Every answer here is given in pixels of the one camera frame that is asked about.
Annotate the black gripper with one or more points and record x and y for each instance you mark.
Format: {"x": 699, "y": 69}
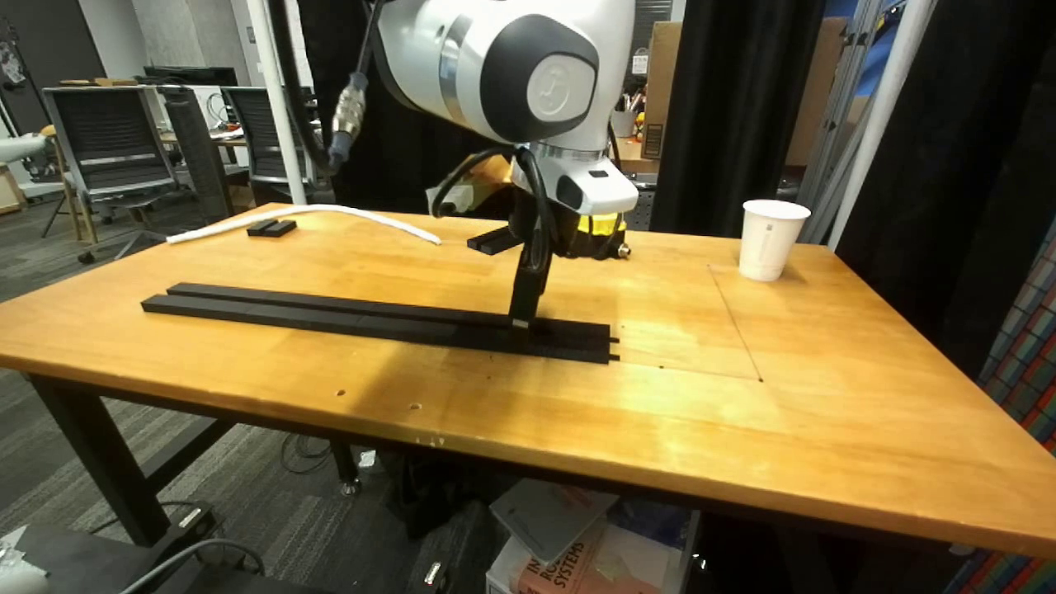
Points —
{"x": 535, "y": 236}

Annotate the yellow red emergency stop button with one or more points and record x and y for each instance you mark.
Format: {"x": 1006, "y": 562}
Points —
{"x": 599, "y": 224}

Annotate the white foam tube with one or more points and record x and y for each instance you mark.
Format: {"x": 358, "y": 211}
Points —
{"x": 407, "y": 229}

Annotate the wide black curtain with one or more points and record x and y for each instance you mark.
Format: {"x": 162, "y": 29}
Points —
{"x": 396, "y": 152}

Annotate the grey folder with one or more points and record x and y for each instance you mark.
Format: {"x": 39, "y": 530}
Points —
{"x": 547, "y": 517}

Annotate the brown cardboard box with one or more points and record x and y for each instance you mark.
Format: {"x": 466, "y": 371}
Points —
{"x": 664, "y": 86}

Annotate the white paper cup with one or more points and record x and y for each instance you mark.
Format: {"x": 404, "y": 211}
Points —
{"x": 773, "y": 241}

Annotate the small black notched block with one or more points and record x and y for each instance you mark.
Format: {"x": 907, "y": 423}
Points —
{"x": 270, "y": 229}

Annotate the pink printed cardboard box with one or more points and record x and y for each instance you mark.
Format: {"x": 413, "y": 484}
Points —
{"x": 613, "y": 564}

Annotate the narrow black curtain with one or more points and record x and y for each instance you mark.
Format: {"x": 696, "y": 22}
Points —
{"x": 736, "y": 111}

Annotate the white slanted pole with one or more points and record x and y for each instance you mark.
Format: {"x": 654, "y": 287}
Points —
{"x": 880, "y": 121}
{"x": 274, "y": 111}

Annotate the black mesh office chair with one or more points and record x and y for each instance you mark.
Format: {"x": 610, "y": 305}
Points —
{"x": 111, "y": 135}
{"x": 198, "y": 142}
{"x": 256, "y": 135}

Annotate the white crumpled plastic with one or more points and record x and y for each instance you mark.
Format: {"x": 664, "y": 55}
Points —
{"x": 17, "y": 564}

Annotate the black metal table frame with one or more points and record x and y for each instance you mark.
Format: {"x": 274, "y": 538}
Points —
{"x": 103, "y": 462}

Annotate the black curtain beside colourful wall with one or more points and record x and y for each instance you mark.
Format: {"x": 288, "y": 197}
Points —
{"x": 969, "y": 166}

